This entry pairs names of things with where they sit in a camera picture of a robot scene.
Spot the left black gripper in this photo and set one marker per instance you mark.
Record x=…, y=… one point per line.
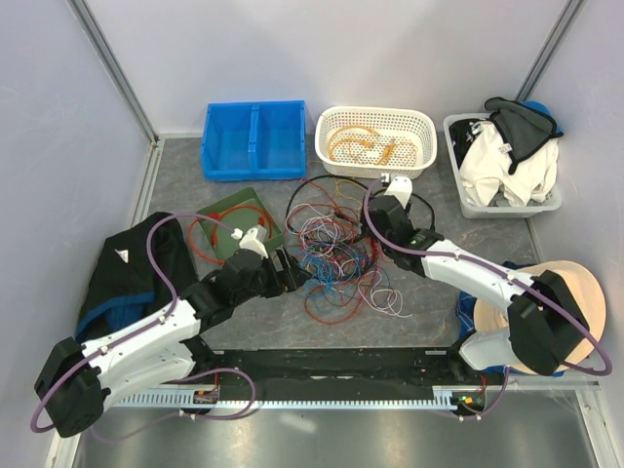
x=289, y=279

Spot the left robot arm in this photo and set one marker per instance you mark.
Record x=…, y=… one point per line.
x=80, y=381

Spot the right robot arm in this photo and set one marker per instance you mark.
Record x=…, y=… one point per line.
x=430, y=255

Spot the green plastic tray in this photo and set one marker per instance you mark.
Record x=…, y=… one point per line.
x=243, y=209

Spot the blue divided plastic bin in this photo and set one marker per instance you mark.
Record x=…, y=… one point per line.
x=263, y=140

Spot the white perforated plastic basket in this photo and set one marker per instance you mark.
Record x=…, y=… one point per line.
x=366, y=142

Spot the black jacket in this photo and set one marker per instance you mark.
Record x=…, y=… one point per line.
x=124, y=287

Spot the grey plastic laundry tub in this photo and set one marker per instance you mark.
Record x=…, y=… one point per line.
x=501, y=208

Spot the white cloth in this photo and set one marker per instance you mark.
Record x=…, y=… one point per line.
x=486, y=170

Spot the dark grey cloth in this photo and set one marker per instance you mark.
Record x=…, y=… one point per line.
x=521, y=129

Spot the beige sun hat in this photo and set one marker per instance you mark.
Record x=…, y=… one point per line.
x=539, y=319

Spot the blue cap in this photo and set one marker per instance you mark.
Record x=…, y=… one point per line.
x=541, y=108

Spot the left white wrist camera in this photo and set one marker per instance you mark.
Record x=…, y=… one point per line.
x=252, y=240

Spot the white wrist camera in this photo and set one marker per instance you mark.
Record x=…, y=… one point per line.
x=252, y=240
x=397, y=186

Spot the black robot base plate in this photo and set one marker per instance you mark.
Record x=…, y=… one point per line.
x=338, y=374

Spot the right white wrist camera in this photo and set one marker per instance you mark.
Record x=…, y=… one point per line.
x=397, y=186

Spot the slotted grey cable duct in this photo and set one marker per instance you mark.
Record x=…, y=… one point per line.
x=189, y=399

